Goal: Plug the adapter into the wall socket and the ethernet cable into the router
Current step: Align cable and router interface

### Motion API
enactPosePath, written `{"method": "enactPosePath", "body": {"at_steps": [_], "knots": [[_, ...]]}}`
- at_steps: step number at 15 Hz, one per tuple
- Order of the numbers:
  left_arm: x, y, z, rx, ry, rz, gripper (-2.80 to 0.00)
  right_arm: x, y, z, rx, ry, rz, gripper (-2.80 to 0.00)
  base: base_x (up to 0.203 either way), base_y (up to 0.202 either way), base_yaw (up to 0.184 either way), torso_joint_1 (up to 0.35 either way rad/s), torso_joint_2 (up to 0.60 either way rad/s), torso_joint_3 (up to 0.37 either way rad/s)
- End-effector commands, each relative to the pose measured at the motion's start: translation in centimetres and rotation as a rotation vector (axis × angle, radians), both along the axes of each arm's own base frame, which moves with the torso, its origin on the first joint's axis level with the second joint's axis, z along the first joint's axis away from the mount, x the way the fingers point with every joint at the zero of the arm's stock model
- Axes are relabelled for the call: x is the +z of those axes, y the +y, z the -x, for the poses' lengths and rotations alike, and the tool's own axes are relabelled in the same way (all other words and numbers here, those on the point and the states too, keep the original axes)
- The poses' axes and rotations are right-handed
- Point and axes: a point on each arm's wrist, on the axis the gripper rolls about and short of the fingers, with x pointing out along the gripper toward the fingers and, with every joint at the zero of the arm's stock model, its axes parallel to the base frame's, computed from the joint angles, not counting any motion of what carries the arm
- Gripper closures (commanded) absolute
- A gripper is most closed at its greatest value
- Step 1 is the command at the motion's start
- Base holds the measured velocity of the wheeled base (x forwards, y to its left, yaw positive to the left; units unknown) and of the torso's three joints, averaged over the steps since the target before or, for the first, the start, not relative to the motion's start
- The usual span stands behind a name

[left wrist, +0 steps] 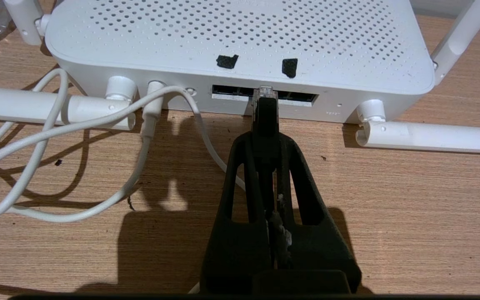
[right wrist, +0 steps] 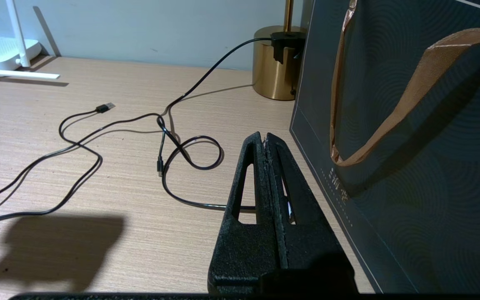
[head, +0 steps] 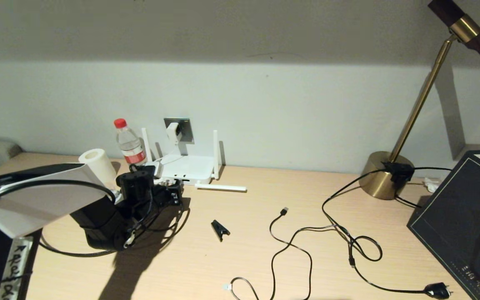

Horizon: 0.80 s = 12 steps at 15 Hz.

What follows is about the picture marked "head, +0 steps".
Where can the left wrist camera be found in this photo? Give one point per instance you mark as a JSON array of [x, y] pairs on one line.
[[147, 170]]

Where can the black square switch box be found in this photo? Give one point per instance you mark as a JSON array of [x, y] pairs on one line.
[[399, 171]]

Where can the white router with antennas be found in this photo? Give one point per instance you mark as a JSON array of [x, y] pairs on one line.
[[190, 166]]

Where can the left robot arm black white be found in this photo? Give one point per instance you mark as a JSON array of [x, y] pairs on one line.
[[36, 204]]

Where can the small black clip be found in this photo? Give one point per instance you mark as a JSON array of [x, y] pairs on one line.
[[220, 228]]

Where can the white toilet paper roll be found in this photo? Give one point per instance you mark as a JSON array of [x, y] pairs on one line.
[[96, 160]]

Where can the black box with bag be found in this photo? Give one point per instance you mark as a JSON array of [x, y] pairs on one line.
[[452, 216]]

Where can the small white connector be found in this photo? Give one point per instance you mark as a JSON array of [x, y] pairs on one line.
[[431, 185]]

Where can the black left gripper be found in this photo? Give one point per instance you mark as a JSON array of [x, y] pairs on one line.
[[136, 187]]

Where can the brass desk lamp dark shade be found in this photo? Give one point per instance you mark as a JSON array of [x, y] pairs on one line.
[[383, 179]]

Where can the grey wall socket plate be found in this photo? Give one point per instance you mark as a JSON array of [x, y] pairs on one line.
[[186, 130]]

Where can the clear water bottle red cap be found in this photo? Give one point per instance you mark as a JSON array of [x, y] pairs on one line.
[[131, 150]]

